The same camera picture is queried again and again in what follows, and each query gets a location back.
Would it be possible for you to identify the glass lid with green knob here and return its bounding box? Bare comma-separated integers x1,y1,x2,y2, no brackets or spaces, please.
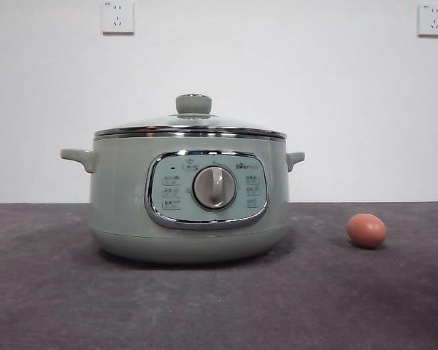
93,93,288,140

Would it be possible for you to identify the brown egg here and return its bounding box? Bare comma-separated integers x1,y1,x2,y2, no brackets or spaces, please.
347,213,388,249

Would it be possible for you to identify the pale green electric pot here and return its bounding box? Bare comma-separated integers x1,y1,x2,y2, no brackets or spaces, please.
60,131,307,265

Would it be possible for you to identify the white wall socket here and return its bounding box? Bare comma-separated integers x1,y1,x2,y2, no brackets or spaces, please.
417,3,438,38
101,0,135,36

